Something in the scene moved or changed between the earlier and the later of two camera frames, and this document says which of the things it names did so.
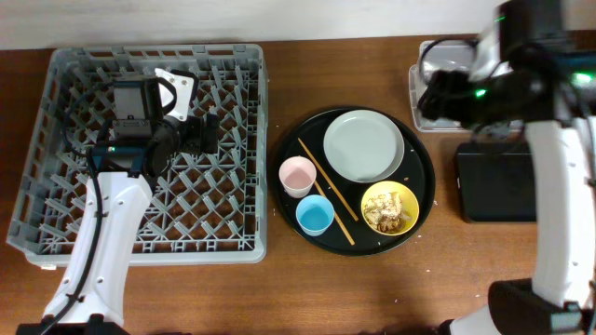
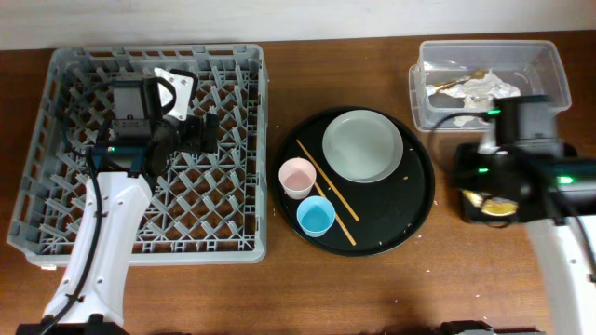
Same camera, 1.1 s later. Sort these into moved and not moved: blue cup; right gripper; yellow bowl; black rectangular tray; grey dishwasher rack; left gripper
Moved: yellow bowl; right gripper
Not moved: left gripper; black rectangular tray; blue cup; grey dishwasher rack
